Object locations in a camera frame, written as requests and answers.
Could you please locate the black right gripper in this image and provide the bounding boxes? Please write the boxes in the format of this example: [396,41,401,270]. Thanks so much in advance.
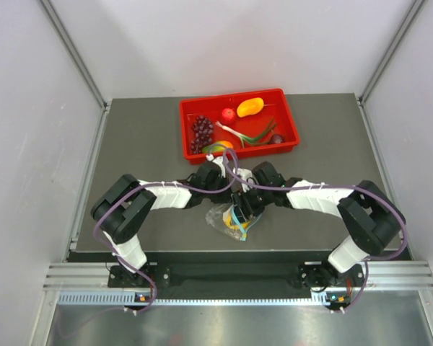
[232,184,273,225]

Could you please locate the yellow fake lemon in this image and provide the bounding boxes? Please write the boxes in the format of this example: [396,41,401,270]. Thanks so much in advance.
[222,209,239,229]

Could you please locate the clear zip top bag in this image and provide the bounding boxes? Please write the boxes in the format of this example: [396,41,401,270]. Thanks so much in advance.
[205,203,261,241]

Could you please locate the yellow fake corn cob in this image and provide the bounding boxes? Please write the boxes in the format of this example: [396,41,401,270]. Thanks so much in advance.
[236,97,265,117]

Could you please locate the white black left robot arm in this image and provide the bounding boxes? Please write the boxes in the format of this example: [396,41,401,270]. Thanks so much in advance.
[90,161,233,286]

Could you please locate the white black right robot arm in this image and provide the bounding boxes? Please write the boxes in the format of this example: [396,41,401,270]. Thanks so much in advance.
[223,162,406,289]

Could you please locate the yellow green fake mango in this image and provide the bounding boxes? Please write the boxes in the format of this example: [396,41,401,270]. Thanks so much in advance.
[201,141,234,154]

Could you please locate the dark red fake grapes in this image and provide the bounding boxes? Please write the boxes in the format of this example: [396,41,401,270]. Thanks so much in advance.
[191,115,214,154]

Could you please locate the green fake scallion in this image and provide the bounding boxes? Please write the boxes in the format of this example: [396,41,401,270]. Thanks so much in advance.
[215,120,277,148]

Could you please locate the red fake strawberry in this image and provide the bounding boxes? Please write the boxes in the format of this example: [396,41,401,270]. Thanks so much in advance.
[220,108,237,125]

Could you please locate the red plastic tray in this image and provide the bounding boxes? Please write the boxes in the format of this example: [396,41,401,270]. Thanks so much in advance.
[179,88,300,164]

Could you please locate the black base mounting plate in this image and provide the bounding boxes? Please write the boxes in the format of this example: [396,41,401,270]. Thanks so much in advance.
[108,262,351,291]

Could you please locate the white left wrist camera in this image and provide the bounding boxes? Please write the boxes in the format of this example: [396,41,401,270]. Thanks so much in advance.
[206,154,228,178]

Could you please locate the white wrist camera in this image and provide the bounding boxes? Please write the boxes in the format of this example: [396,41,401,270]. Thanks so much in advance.
[206,154,228,178]
[234,168,256,192]

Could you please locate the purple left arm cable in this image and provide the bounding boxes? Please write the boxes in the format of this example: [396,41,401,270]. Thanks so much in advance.
[93,142,239,314]

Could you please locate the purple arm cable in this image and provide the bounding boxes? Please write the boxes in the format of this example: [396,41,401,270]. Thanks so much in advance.
[93,142,239,314]
[223,147,408,314]

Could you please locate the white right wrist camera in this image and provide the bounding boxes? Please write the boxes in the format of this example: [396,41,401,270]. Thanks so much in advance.
[234,168,256,192]

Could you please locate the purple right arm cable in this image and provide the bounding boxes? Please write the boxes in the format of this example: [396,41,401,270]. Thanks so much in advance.
[223,147,408,314]

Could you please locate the right aluminium frame post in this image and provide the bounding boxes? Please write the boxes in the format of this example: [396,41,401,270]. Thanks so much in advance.
[357,0,429,105]

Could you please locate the aluminium frame post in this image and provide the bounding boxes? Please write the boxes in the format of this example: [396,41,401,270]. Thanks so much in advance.
[357,0,429,105]
[39,0,111,112]

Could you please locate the grey slotted cable duct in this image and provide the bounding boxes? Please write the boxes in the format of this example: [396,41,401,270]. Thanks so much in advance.
[58,291,349,307]

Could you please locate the left aluminium frame post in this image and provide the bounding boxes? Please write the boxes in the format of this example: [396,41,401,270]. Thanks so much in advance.
[39,0,111,112]

